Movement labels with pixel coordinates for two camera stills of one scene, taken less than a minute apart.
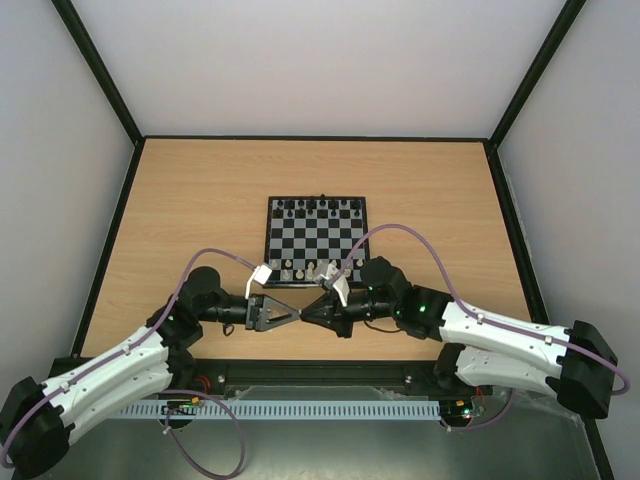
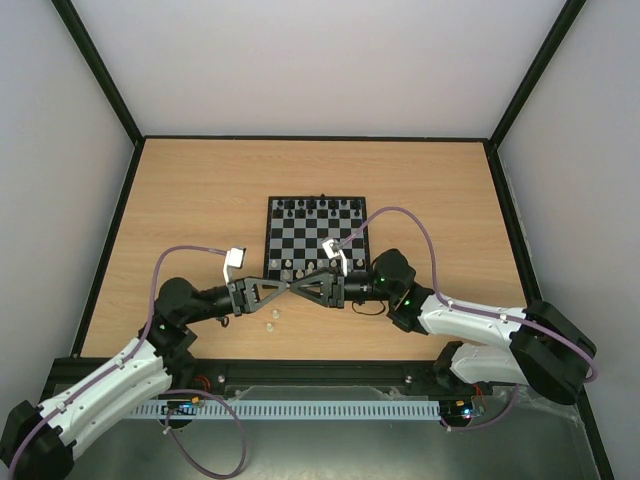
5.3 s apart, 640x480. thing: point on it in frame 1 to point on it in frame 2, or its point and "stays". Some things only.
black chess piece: [278, 213] stays
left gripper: [263, 321] to [243, 294]
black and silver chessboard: [306, 231] stays
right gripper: [342, 314] to [339, 291]
